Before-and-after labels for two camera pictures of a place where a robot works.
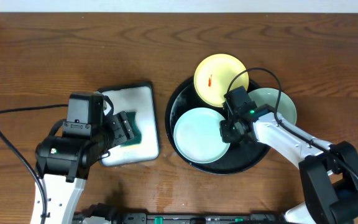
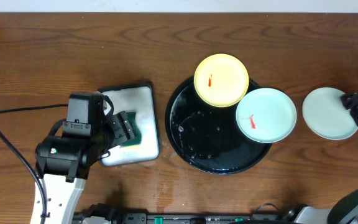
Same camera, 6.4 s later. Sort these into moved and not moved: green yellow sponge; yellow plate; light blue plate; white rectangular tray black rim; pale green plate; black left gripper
Moved: light blue plate; pale green plate
Not moved: black left gripper; white rectangular tray black rim; yellow plate; green yellow sponge
